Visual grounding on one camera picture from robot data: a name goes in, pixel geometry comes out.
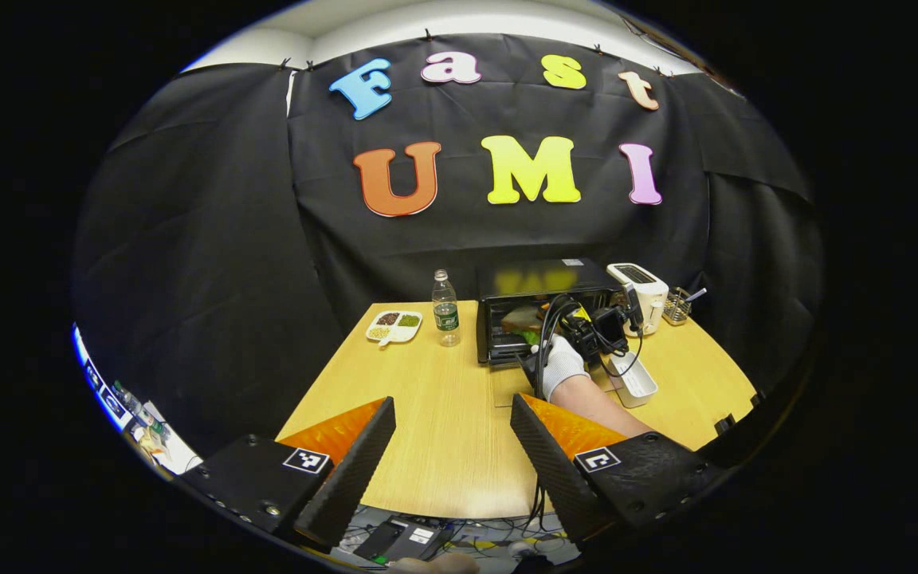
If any clear plastic water bottle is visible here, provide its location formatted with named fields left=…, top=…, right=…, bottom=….
left=432, top=269, right=462, bottom=348

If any metal wire utensil holder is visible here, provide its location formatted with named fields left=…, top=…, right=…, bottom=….
left=663, top=289, right=695, bottom=326

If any white rectangular tray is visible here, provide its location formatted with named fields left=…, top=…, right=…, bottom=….
left=609, top=351, right=659, bottom=409

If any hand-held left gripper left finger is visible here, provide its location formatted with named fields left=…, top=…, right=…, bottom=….
left=180, top=397, right=397, bottom=552

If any tangle of floor cables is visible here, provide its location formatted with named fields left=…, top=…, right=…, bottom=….
left=443, top=510, right=567, bottom=560

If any white sectioned plate with grains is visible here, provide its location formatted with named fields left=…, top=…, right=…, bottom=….
left=365, top=309, right=424, bottom=348

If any black electric oven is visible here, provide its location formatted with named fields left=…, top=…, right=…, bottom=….
left=475, top=258, right=628, bottom=369

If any sandwich with lettuce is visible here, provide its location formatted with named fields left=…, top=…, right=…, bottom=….
left=501, top=305, right=555, bottom=345

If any white toaster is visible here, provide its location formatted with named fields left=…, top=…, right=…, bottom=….
left=607, top=263, right=670, bottom=335

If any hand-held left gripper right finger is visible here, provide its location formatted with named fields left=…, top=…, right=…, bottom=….
left=510, top=392, right=729, bottom=548

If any black backdrop cloth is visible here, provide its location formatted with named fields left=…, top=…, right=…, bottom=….
left=73, top=32, right=826, bottom=461

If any black box with white label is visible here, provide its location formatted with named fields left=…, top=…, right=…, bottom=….
left=354, top=516, right=446, bottom=564

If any clutter of bottles and papers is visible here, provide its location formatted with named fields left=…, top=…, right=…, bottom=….
left=73, top=323, right=203, bottom=479

